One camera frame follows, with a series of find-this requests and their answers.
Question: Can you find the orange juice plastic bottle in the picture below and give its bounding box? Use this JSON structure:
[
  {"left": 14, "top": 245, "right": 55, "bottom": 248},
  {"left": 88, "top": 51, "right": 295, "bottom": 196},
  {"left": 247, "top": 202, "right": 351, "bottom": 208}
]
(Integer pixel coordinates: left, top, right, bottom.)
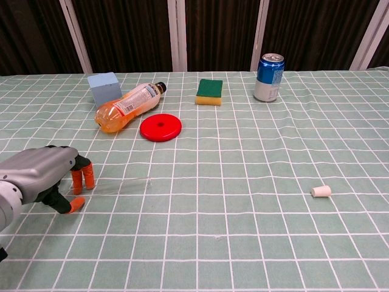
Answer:
[{"left": 94, "top": 81, "right": 168, "bottom": 134}]

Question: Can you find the red plastic disc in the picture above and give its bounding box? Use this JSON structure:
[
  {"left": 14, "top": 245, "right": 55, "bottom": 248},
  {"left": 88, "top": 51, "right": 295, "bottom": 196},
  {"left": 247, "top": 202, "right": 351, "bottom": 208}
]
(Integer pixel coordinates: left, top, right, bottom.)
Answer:
[{"left": 139, "top": 113, "right": 182, "bottom": 142}]

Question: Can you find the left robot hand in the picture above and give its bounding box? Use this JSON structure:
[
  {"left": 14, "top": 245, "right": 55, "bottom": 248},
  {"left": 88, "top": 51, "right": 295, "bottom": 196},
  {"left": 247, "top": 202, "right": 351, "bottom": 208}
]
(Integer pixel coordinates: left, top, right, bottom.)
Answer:
[{"left": 0, "top": 145, "right": 96, "bottom": 215}]

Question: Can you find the black pleated curtain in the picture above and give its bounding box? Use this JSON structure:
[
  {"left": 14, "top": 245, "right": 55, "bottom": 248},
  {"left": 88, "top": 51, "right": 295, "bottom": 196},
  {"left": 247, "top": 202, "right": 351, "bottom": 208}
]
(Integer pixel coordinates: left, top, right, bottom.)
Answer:
[{"left": 0, "top": 0, "right": 389, "bottom": 77}]

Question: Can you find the blue and white soda can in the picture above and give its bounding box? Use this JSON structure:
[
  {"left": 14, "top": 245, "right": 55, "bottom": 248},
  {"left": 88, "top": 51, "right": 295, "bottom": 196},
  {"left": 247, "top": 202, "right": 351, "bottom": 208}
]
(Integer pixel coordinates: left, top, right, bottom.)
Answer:
[{"left": 253, "top": 53, "right": 286, "bottom": 103}]

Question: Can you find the green checked tablecloth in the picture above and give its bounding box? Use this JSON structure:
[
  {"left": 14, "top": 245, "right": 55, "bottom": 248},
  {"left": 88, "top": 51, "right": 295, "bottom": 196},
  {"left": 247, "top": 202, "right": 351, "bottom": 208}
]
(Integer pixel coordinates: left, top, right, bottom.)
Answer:
[{"left": 0, "top": 70, "right": 389, "bottom": 292}]

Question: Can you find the white partition frame post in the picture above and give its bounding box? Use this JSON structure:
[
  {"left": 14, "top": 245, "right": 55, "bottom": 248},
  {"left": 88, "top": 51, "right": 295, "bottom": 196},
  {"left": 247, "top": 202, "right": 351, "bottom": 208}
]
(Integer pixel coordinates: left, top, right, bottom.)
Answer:
[
  {"left": 349, "top": 0, "right": 389, "bottom": 72},
  {"left": 59, "top": 0, "right": 94, "bottom": 74},
  {"left": 167, "top": 0, "right": 188, "bottom": 73},
  {"left": 249, "top": 0, "right": 270, "bottom": 72}
]

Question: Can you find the light blue foam cube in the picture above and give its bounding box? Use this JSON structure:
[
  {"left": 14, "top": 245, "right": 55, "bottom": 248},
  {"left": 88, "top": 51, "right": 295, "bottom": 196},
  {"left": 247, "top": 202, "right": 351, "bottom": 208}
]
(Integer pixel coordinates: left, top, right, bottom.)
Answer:
[{"left": 87, "top": 72, "right": 123, "bottom": 108}]

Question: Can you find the white rubber stopper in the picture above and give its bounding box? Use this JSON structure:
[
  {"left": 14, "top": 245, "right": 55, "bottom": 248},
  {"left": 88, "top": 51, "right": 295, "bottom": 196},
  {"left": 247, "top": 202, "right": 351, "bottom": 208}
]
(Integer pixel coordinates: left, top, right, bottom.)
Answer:
[{"left": 310, "top": 184, "right": 332, "bottom": 198}]

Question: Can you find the green and yellow sponge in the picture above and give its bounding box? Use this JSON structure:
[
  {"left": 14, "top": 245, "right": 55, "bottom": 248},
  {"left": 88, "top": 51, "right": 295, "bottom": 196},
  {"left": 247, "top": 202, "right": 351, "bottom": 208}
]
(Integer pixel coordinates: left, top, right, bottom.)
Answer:
[{"left": 194, "top": 78, "right": 224, "bottom": 108}]

